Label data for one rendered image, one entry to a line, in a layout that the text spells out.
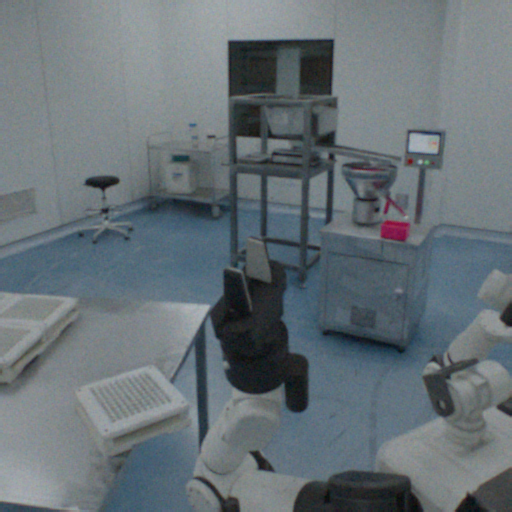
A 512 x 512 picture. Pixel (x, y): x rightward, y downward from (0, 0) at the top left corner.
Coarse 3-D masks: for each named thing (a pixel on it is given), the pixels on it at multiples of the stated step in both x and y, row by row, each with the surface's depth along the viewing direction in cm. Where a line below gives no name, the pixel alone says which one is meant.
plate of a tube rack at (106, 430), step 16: (144, 368) 164; (96, 384) 156; (144, 384) 156; (160, 384) 156; (80, 400) 149; (176, 400) 149; (96, 416) 143; (128, 416) 143; (144, 416) 143; (160, 416) 143; (112, 432) 137; (128, 432) 139
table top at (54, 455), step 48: (96, 336) 198; (144, 336) 198; (192, 336) 198; (0, 384) 169; (48, 384) 169; (0, 432) 147; (48, 432) 148; (0, 480) 131; (48, 480) 131; (96, 480) 131
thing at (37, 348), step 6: (36, 342) 189; (48, 342) 191; (30, 348) 185; (36, 348) 185; (42, 348) 187; (24, 354) 181; (30, 354) 181; (36, 354) 184; (18, 360) 177; (24, 360) 178; (30, 360) 180; (12, 366) 174; (18, 366) 174; (24, 366) 177; (0, 372) 171; (12, 372) 171; (18, 372) 174; (0, 378) 169; (6, 378) 169; (12, 378) 170
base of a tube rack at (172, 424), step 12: (84, 420) 149; (168, 420) 148; (180, 420) 148; (96, 432) 143; (132, 432) 144; (144, 432) 144; (156, 432) 144; (168, 432) 146; (120, 444) 139; (132, 444) 141; (108, 456) 138
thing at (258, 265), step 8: (248, 240) 62; (256, 240) 62; (264, 240) 62; (248, 248) 63; (256, 248) 62; (264, 248) 62; (248, 256) 64; (256, 256) 63; (264, 256) 62; (248, 264) 65; (256, 264) 64; (264, 264) 63; (248, 272) 66; (256, 272) 65; (264, 272) 64; (264, 280) 65
